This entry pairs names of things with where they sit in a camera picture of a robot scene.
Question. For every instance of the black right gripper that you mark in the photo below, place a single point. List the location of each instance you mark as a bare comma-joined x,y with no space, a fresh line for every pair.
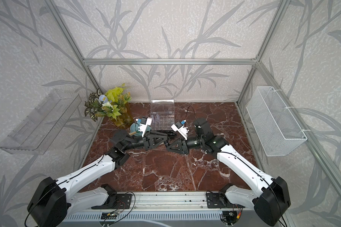
182,146

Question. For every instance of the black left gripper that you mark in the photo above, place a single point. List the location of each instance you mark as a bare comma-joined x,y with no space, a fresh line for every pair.
149,140

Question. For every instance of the clear acrylic lipstick organizer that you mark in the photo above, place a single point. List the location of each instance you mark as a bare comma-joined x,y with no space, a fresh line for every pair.
165,111

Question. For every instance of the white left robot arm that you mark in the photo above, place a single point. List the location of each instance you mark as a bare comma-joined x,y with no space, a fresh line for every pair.
55,199

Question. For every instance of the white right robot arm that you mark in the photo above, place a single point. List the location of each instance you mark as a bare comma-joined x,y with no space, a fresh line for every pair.
268,196

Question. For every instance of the artificial flower plant vase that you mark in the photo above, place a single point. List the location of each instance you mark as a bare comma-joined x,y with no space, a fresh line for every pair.
113,104

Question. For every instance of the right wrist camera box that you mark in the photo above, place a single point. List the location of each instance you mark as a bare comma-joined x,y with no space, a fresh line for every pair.
180,127

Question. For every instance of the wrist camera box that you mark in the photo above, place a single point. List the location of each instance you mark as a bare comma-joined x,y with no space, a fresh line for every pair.
143,123
180,127

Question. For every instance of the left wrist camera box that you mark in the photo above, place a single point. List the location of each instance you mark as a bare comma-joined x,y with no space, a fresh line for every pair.
143,123

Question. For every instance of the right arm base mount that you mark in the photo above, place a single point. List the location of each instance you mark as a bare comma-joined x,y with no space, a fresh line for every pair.
218,201

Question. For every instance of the aluminium front rail frame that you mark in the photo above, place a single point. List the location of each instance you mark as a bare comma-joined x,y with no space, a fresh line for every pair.
166,209

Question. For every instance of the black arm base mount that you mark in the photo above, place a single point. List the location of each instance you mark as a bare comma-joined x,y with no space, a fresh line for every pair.
116,202

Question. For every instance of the white wire mesh basket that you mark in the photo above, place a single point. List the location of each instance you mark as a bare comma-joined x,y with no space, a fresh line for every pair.
277,129

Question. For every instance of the clear acrylic wall shelf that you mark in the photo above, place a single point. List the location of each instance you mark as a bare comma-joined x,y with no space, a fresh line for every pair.
35,134

